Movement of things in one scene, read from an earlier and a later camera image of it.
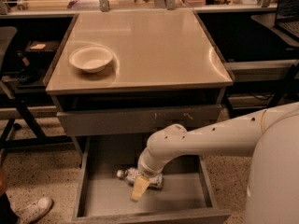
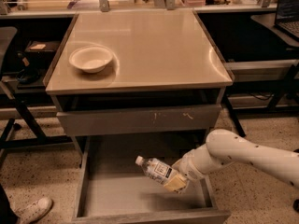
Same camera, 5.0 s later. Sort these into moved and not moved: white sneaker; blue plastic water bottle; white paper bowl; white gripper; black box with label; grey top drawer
Moved: blue plastic water bottle; white gripper
Not moved: white paper bowl; grey top drawer; white sneaker; black box with label
